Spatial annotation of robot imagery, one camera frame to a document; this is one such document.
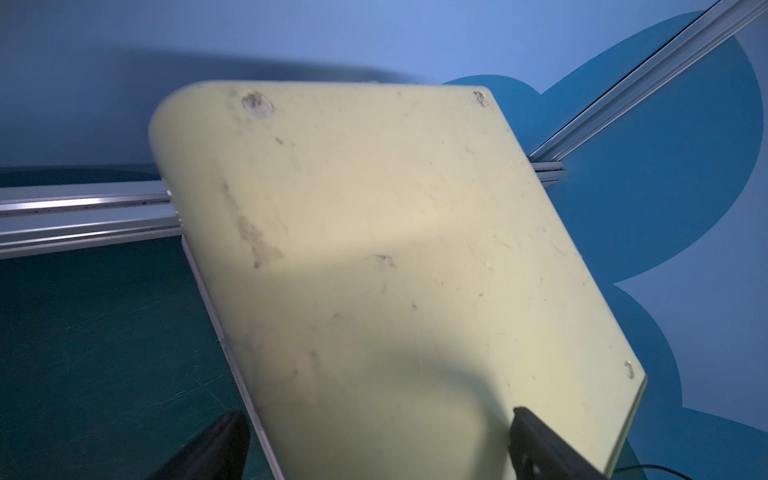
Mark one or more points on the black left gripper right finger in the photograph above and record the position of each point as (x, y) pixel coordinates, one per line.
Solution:
(537, 452)

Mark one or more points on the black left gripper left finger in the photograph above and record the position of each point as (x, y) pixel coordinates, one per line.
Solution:
(219, 452)

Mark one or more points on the yellow green drawer cabinet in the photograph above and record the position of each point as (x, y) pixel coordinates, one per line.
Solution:
(389, 278)

